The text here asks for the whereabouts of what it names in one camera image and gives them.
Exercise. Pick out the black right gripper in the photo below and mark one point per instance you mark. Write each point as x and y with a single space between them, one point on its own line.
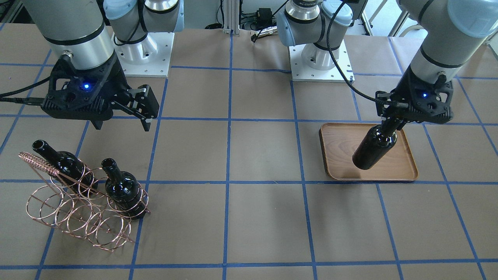
115 84

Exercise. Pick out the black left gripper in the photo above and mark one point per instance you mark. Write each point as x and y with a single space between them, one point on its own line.
404 90

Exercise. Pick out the dark wine bottle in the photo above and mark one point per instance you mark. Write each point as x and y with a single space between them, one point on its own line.
377 142
125 194
64 161

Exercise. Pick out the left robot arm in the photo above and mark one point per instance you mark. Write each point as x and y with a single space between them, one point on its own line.
456 28

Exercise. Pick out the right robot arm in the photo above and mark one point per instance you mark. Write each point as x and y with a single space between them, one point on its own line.
97 46

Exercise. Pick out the wooden tray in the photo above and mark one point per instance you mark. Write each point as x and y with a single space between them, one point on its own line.
353 152

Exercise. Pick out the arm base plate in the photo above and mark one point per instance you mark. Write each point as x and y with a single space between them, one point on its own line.
311 64
148 58

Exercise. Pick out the copper wire wine basket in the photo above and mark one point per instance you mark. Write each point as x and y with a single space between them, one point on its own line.
66 205

